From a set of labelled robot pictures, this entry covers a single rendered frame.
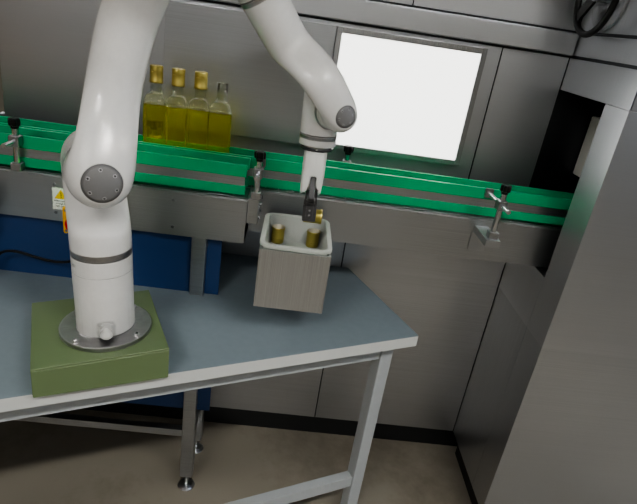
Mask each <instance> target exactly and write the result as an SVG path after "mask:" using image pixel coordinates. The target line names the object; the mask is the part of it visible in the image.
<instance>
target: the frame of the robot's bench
mask: <svg viewBox="0 0 637 504"><path fill-rule="evenodd" d="M393 350H394V349H393ZM393 350H387V351H381V352H375V353H368V354H362V355H356V356H350V357H343V358H337V359H331V360H325V361H319V362H312V363H306V364H300V365H294V366H287V367H281V368H275V369H269V370H262V371H256V372H250V373H244V374H237V375H231V376H225V377H219V378H212V379H206V380H200V381H194V382H187V383H181V384H175V385H169V386H162V387H156V388H150V389H144V390H138V391H131V392H125V393H119V394H113V395H106V396H100V397H94V398H88V399H81V400H75V401H69V402H63V403H56V404H50V405H44V406H38V407H31V408H25V409H19V410H13V411H6V412H0V422H5V421H11V420H17V419H23V418H29V417H35V416H41V415H47V414H53V413H59V412H65V411H71V410H77V409H83V408H89V407H95V406H101V405H106V404H112V403H118V402H124V401H130V400H136V399H142V398H148V397H154V396H160V395H166V394H172V393H178V392H184V391H190V390H196V389H202V388H208V387H214V386H220V385H226V384H232V383H238V382H244V381H250V380H256V379H262V378H268V377H274V376H280V375H286V374H292V373H298V372H304V371H310V370H316V369H322V368H328V367H334V366H340V365H346V364H352V363H358V362H364V361H370V360H372V361H371V365H370V370H369V375H368V379H367V384H366V388H365V393H364V397H363V402H362V407H361V411H360V416H359V420H358V425H357V429H356V434H355V439H354V443H353V448H352V452H351V457H350V461H349V466H348V471H344V472H341V473H337V474H333V475H329V476H326V477H322V478H318V479H314V480H311V481H307V482H303V483H299V484H296V485H292V486H288V487H284V488H281V489H277V490H273V491H269V492H266V493H262V494H258V495H254V496H251V497H247V498H243V499H239V500H236V501H232V502H228V503H224V504H289V503H292V502H296V501H300V500H303V499H307V498H310V497H314V496H317V495H321V494H324V493H328V492H331V491H335V490H339V489H342V488H344V489H343V493H342V498H341V502H340V504H357V502H358V498H359V494H360V489H361V485H362V481H363V477H364V472H365V468H366V464H367V460H368V455H369V451H370V447H371V443H372V439H373V434H374V430H375V426H376V422H377V417H378V413H379V409H380V405H381V400H382V396H383V392H384V388H385V384H386V379H387V375H388V371H389V367H390V362H391V358H392V354H393Z"/></svg>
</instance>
